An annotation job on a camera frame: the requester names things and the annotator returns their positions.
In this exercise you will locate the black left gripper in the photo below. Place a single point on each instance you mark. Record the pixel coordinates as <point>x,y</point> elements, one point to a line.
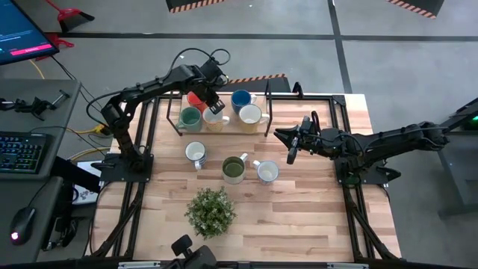
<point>207,89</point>

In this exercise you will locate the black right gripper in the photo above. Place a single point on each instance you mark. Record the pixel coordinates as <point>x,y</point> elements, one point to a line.
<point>319,139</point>

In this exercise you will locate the orange mug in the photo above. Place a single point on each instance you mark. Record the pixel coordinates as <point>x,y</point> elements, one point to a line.
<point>194,101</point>

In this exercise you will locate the cream mug yellow pattern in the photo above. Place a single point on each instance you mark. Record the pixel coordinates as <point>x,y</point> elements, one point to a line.
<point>213,119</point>

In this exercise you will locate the teal green mug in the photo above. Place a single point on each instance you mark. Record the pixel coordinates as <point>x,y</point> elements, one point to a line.
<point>190,119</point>

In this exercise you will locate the blue mug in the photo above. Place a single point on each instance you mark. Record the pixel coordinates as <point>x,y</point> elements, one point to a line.
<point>242,101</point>

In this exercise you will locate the dark green mug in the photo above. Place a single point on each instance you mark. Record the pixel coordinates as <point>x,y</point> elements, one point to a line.
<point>234,170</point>

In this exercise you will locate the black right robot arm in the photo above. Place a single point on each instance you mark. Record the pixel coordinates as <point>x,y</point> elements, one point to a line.
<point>392,140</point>

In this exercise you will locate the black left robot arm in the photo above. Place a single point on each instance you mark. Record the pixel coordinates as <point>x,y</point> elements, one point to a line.
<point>149,86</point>

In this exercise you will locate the black hazard striped ramp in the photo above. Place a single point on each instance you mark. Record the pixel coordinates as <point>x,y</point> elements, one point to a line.
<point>261,85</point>

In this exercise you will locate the black hazard striped box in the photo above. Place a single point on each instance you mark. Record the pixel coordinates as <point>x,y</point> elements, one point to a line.
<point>194,4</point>
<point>418,5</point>

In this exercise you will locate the artificial plant striped pot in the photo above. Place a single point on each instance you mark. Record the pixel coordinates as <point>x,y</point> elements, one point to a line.
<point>211,213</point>

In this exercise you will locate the black metal rod tool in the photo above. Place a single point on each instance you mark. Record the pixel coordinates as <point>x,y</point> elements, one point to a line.
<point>59,98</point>

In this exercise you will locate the black chair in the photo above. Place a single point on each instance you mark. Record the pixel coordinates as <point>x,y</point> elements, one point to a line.
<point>198,258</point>

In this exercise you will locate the red dustpan with brush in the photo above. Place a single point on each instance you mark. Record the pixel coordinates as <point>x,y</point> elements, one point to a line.
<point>69,15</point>

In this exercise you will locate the red plastic object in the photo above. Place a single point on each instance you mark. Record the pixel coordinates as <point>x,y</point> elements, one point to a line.
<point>58,40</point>

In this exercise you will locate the white printed paper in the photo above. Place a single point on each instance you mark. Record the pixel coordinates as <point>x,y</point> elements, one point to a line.
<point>86,194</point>

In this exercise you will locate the black clamp tool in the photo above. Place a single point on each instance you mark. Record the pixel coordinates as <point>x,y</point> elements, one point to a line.
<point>35,105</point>

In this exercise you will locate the grey desk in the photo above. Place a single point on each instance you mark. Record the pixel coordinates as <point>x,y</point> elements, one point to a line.
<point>22,87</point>

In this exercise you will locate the computer monitor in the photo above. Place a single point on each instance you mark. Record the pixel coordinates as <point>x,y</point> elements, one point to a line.
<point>22,37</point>

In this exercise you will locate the backlit black keyboard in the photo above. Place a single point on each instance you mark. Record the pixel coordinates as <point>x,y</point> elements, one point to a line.
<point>18,153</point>

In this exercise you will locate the black computer mouse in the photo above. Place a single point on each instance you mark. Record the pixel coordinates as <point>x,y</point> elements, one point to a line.
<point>22,224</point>

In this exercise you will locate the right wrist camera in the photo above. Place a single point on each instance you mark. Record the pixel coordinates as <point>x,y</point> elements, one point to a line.
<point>291,155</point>

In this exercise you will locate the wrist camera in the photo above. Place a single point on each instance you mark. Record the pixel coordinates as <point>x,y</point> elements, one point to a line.
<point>291,155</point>
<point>217,107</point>

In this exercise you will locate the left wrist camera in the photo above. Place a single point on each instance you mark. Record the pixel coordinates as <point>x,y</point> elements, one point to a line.
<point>217,107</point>

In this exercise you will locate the black aluminium rig frame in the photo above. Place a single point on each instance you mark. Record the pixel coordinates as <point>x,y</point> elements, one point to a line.
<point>317,98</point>

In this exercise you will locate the silver metal bracket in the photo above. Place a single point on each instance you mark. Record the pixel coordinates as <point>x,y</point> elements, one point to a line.
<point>347,266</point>
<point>138,265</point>

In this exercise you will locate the black metal table frame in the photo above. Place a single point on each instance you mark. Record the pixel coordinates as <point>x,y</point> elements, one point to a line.
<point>459,123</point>

